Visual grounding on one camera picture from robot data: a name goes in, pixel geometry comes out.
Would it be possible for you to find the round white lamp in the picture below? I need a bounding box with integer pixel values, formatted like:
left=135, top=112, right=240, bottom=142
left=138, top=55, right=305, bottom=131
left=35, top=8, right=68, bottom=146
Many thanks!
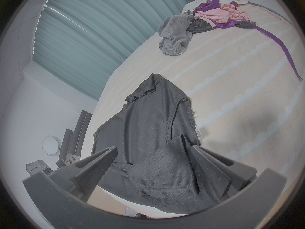
left=42, top=135, right=60, bottom=156

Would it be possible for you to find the black T-shirt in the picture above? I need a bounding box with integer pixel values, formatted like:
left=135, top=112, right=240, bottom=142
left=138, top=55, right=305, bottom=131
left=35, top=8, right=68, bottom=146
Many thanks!
left=92, top=73, right=230, bottom=215

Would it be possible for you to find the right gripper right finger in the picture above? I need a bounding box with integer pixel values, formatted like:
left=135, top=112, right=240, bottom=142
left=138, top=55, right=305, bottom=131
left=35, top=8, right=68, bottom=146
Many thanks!
left=191, top=145, right=257, bottom=198

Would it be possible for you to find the pile of clothes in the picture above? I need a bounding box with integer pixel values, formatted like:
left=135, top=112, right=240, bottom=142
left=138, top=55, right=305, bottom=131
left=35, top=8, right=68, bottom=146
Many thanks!
left=187, top=0, right=303, bottom=82

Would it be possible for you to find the bed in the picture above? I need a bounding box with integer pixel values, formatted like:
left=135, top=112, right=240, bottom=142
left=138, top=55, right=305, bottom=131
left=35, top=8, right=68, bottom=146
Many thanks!
left=80, top=0, right=305, bottom=221

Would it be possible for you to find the grey garment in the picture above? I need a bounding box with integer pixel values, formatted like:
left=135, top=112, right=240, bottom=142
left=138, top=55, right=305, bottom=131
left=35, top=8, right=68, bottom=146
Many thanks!
left=158, top=14, right=193, bottom=56

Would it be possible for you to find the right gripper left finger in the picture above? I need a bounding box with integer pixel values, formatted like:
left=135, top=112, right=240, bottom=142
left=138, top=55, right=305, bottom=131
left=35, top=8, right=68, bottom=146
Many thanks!
left=51, top=146, right=118, bottom=199

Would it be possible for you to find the blue-green curtain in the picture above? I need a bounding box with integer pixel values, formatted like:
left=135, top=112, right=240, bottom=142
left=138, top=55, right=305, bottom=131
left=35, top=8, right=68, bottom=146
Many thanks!
left=32, top=6, right=125, bottom=101
left=45, top=0, right=191, bottom=61

